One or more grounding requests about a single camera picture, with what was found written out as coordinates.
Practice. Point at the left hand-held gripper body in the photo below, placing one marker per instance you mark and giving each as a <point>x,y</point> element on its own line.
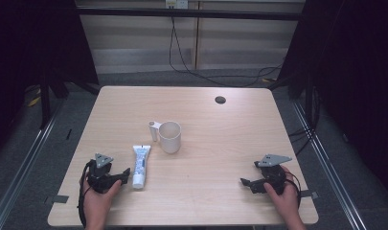
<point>100,174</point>

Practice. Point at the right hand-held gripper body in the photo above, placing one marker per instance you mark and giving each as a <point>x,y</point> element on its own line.
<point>273,174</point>

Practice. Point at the person's left hand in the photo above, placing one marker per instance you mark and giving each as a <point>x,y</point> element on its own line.
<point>100,201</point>

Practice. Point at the person's right hand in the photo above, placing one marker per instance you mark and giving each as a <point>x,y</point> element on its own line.
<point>284,199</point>

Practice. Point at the white toothpaste tube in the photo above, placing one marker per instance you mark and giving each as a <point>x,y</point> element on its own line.
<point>140,166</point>

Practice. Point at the grey tape strip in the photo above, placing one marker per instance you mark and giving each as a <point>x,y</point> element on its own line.
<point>57,199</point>
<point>309,193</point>

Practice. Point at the small black floor object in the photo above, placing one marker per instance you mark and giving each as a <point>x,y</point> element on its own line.
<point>69,134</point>

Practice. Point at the yellow floor object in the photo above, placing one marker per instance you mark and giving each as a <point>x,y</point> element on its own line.
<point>34,101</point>

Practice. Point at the black curtain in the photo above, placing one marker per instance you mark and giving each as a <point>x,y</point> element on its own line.
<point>32,48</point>
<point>354,80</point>

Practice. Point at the metal floor rail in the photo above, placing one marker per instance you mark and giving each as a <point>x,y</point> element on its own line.
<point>20,172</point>
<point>329,172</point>

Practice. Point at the black horizontal frame bar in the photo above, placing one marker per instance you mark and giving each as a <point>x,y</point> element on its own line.
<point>188,13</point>

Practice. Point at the white wall socket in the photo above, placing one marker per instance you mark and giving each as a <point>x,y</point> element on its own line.
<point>177,4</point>

